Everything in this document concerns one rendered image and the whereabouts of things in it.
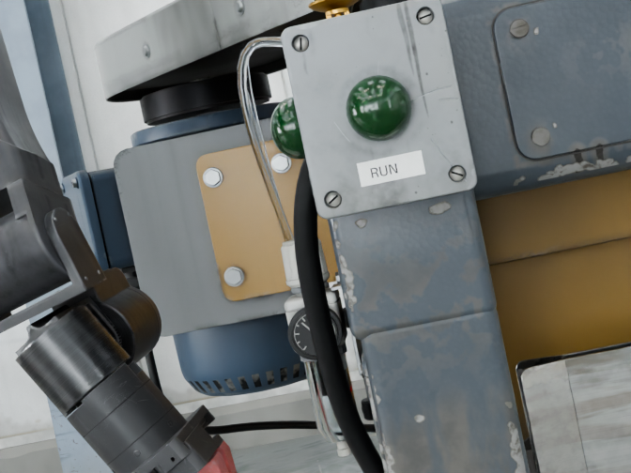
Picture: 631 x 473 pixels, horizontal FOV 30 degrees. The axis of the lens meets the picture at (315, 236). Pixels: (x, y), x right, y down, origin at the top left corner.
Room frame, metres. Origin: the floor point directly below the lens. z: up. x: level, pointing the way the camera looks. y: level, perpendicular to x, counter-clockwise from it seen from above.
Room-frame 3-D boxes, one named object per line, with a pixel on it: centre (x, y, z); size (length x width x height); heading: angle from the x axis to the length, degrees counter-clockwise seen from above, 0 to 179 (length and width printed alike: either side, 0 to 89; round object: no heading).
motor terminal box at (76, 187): (1.05, 0.17, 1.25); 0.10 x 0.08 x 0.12; 20
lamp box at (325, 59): (0.56, -0.04, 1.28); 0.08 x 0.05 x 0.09; 85
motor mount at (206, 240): (1.00, 0.01, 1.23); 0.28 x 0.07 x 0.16; 85
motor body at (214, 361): (1.09, 0.07, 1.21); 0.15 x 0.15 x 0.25
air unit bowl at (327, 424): (0.82, 0.01, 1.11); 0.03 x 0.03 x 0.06
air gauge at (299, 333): (0.79, 0.01, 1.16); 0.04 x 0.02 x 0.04; 85
